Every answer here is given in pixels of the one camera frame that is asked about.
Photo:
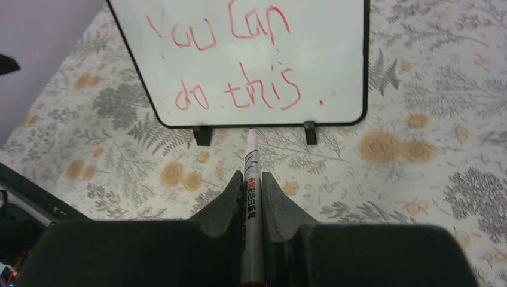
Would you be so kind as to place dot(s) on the floral patterned table mat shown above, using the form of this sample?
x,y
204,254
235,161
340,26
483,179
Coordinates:
x,y
431,149

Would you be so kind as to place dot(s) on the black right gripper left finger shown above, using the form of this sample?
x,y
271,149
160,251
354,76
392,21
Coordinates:
x,y
203,250

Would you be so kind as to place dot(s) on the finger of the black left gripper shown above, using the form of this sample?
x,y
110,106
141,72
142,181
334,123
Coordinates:
x,y
8,65

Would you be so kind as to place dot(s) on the small black-framed whiteboard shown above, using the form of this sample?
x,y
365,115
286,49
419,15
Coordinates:
x,y
210,64

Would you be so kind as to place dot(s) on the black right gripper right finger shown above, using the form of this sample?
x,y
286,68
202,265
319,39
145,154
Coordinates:
x,y
300,251

